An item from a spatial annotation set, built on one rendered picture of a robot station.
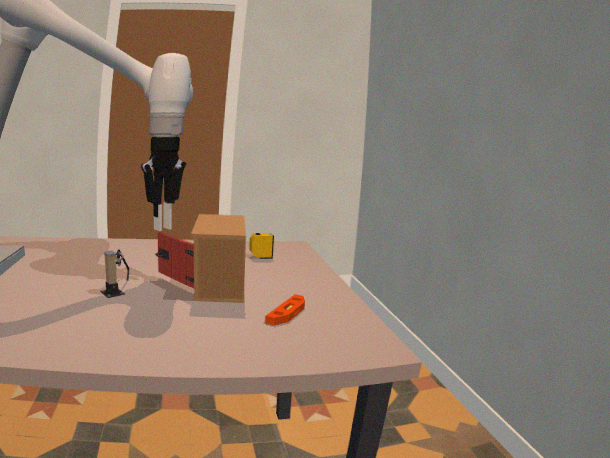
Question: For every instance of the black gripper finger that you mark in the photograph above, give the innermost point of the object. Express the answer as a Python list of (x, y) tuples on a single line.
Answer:
[(154, 189), (172, 183)]

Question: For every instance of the brown wooden cabinet with red door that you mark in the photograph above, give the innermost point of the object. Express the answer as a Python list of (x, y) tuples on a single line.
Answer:
[(216, 268)]

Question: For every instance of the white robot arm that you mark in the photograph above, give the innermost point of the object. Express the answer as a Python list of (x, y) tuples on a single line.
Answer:
[(167, 84)]

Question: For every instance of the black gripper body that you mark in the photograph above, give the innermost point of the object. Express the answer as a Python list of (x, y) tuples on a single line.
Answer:
[(164, 148)]

